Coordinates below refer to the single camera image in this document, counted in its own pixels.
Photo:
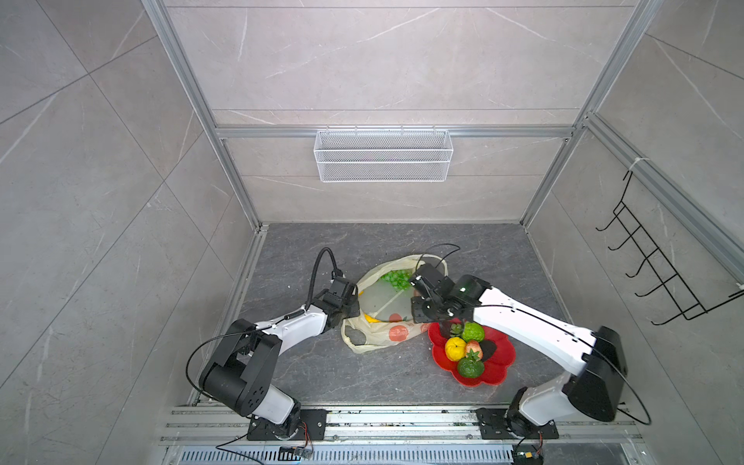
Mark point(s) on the dark brown fake fruit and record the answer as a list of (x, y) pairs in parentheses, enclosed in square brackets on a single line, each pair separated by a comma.
[(456, 330)]

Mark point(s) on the dark fake avocado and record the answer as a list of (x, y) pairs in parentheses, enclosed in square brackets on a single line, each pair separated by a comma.
[(488, 349)]

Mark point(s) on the cream plastic shopping bag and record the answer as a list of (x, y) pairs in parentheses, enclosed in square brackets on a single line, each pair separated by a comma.
[(380, 300)]

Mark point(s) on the black wire hook rack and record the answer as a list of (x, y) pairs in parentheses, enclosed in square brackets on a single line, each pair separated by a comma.
[(686, 304)]

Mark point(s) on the green fake custard apple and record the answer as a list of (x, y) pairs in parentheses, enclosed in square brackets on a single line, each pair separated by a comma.
[(472, 332)]

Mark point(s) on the aluminium mounting rail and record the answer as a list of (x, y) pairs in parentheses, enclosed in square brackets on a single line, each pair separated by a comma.
[(357, 424)]

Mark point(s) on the green fake grapes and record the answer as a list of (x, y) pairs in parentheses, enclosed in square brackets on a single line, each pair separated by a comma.
[(398, 279)]

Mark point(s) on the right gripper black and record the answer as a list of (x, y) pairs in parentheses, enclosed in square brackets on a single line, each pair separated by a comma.
[(416, 313)]

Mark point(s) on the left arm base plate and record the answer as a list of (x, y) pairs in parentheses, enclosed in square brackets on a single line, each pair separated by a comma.
[(299, 425)]

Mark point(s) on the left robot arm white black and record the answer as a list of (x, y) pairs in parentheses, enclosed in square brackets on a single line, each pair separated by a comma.
[(240, 371)]

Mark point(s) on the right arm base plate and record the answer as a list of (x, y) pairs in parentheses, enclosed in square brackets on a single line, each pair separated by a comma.
[(503, 424)]

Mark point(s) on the yellow fake bell pepper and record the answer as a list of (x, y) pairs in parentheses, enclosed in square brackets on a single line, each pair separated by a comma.
[(455, 349)]

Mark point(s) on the yellow fake banana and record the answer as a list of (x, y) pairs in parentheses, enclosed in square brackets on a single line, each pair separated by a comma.
[(371, 319)]

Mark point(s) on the white wire mesh basket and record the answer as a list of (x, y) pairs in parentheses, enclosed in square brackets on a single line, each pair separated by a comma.
[(356, 156)]

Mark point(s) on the green fake pepper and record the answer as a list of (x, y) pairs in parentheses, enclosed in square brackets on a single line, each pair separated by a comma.
[(470, 369)]

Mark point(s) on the red flower-shaped plate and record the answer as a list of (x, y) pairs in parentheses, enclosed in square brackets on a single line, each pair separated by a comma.
[(496, 368)]

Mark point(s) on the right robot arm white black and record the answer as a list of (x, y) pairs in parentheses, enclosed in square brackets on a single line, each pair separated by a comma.
[(593, 362)]

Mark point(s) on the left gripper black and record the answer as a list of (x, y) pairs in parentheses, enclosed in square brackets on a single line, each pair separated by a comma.
[(356, 305)]

